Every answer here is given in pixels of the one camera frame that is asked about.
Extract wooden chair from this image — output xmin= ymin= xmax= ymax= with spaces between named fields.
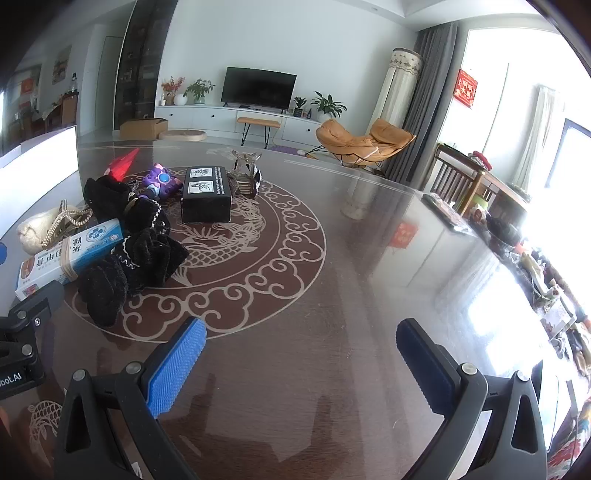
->
xmin=431 ymin=143 xmax=486 ymax=216

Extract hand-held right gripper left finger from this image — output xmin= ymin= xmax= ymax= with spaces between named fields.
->
xmin=54 ymin=316 xmax=207 ymax=480

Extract cluttered side table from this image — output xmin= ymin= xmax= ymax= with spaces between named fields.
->
xmin=466 ymin=157 xmax=591 ymax=374

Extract white storage box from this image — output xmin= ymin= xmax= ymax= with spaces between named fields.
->
xmin=0 ymin=124 xmax=79 ymax=241

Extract white television cabinet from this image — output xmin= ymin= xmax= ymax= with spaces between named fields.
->
xmin=154 ymin=104 xmax=325 ymax=145

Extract red snack packet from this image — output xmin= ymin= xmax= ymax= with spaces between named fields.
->
xmin=107 ymin=148 xmax=140 ymax=182

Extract large leafy potted plant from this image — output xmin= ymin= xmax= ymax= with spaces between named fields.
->
xmin=310 ymin=91 xmax=348 ymax=123

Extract covered standing air conditioner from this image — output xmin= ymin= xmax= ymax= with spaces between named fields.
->
xmin=369 ymin=47 xmax=424 ymax=136

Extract round flat scratcher pad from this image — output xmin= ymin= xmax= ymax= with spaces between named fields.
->
xmin=159 ymin=129 xmax=208 ymax=143

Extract orange lounge chair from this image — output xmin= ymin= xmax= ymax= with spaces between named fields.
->
xmin=315 ymin=118 xmax=417 ymax=169

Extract red wall decoration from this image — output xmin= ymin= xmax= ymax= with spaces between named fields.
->
xmin=454 ymin=69 xmax=479 ymax=110

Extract black television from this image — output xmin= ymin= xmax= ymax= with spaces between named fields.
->
xmin=220 ymin=67 xmax=298 ymax=112

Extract blue and white medicine box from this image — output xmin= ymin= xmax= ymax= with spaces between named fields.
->
xmin=15 ymin=219 xmax=124 ymax=302

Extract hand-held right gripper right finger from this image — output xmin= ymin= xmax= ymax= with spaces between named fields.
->
xmin=396 ymin=318 xmax=548 ymax=480

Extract tan rubber band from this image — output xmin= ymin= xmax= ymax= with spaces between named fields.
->
xmin=59 ymin=235 xmax=80 ymax=285

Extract black velvet scrunchie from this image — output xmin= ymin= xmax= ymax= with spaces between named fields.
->
xmin=76 ymin=256 xmax=129 ymax=329
xmin=110 ymin=227 xmax=190 ymax=286
xmin=83 ymin=175 xmax=133 ymax=221
xmin=124 ymin=198 xmax=171 ymax=237

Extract wooden bench with metal legs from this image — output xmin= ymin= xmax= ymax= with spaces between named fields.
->
xmin=236 ymin=116 xmax=282 ymax=148

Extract cream knitted pouch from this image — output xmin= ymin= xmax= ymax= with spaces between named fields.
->
xmin=16 ymin=210 xmax=63 ymax=256

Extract dark patterned desktop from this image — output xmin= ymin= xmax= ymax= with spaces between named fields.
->
xmin=0 ymin=138 xmax=583 ymax=480

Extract white sheer curtain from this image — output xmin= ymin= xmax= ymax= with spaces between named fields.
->
xmin=512 ymin=85 xmax=560 ymax=191

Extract grey curtain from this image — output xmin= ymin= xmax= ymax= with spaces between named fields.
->
xmin=382 ymin=21 xmax=468 ymax=186

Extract purple toy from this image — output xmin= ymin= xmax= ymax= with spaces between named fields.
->
xmin=139 ymin=163 xmax=182 ymax=200

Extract black box with white labels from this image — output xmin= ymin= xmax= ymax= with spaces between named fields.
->
xmin=180 ymin=166 xmax=232 ymax=225

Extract green potted plant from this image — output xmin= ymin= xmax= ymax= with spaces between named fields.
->
xmin=184 ymin=78 xmax=216 ymax=106

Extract wooden desk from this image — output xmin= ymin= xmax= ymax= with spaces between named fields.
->
xmin=7 ymin=90 xmax=80 ymax=141

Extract dark display shelf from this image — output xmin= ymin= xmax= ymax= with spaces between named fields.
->
xmin=115 ymin=0 xmax=179 ymax=131

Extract red flowers in vase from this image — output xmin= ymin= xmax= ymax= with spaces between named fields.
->
xmin=161 ymin=76 xmax=185 ymax=107

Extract cardboard box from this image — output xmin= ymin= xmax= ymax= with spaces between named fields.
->
xmin=119 ymin=117 xmax=169 ymax=140

